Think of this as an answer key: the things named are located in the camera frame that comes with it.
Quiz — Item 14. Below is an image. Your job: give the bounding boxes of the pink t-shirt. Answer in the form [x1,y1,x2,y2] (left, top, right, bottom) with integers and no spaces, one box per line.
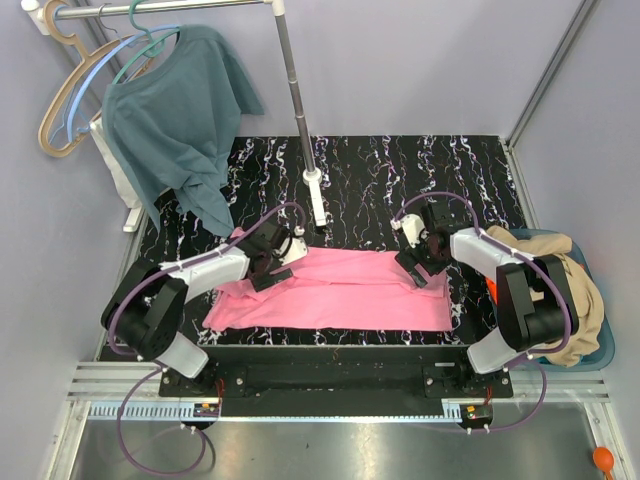
[203,247,452,332]

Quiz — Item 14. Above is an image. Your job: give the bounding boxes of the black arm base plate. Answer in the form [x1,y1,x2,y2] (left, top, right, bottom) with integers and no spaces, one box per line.
[157,345,513,418]

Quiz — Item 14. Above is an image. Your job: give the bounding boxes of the light blue hanger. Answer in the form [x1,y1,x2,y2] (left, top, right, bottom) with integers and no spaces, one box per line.
[51,24,178,144]

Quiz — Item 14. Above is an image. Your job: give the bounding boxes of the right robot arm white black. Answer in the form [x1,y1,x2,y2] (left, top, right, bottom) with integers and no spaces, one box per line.
[391,201,578,397]

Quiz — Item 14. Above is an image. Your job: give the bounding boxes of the white slotted cable duct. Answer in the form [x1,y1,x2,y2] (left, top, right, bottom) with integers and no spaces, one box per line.
[88,401,220,422]

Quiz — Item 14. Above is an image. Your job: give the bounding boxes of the beige garment in basket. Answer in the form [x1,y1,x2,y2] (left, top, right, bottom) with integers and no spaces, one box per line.
[486,225,605,367]

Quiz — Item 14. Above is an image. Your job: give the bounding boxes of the green hanger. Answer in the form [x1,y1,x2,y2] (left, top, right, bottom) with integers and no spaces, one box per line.
[112,0,180,85]

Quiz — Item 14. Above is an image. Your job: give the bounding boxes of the metal clothes rack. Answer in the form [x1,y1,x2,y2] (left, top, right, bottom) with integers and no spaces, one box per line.
[19,0,331,232]

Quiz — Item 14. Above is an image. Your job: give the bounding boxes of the teal t-shirt on hanger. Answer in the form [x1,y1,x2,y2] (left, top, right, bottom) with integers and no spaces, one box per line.
[102,25,264,237]

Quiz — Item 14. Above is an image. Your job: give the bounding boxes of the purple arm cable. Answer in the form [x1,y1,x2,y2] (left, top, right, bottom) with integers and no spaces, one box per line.
[394,192,571,434]
[107,201,307,476]

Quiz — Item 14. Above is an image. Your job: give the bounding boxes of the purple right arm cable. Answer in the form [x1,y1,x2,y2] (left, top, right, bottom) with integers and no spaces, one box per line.
[394,192,571,434]

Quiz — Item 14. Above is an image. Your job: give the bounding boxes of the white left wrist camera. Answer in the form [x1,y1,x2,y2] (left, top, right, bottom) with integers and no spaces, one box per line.
[276,226,308,265]

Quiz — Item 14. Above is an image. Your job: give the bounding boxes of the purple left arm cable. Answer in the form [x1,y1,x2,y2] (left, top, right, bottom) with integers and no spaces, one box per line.
[107,201,307,476]

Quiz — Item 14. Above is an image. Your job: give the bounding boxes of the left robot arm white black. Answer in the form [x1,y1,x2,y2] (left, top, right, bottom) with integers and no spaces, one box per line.
[101,220,307,396]

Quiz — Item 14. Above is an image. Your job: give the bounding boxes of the blue laundry basket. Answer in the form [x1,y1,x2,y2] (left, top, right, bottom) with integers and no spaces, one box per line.
[513,228,615,372]

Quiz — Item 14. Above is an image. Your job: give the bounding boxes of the orange ball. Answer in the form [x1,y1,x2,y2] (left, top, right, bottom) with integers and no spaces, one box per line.
[592,446,615,480]

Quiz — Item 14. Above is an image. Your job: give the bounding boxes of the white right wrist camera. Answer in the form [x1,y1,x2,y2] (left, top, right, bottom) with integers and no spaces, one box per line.
[391,214,425,248]

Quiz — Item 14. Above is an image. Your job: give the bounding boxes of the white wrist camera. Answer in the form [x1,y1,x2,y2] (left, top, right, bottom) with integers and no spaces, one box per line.
[391,214,425,248]
[276,226,308,265]

